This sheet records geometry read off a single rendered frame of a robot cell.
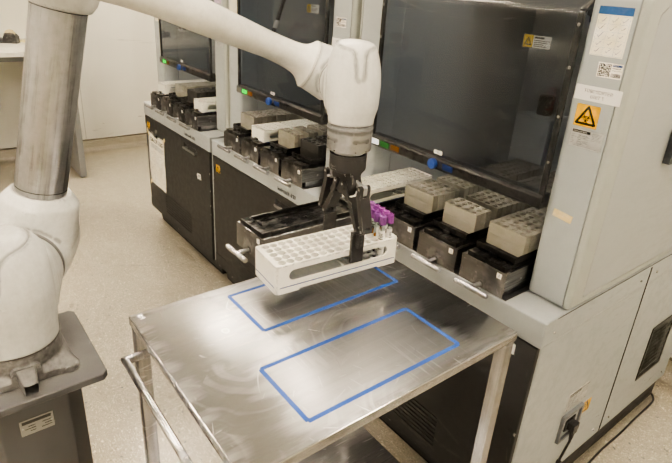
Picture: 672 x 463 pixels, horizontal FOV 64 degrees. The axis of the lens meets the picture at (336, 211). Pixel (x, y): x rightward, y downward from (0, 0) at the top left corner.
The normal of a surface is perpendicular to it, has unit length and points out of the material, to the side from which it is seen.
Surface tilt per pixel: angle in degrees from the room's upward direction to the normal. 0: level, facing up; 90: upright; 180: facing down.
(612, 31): 90
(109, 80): 90
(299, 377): 0
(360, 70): 81
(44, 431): 90
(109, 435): 0
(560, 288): 90
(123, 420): 0
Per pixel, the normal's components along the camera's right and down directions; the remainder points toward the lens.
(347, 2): -0.79, 0.20
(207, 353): 0.06, -0.92
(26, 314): 0.74, 0.28
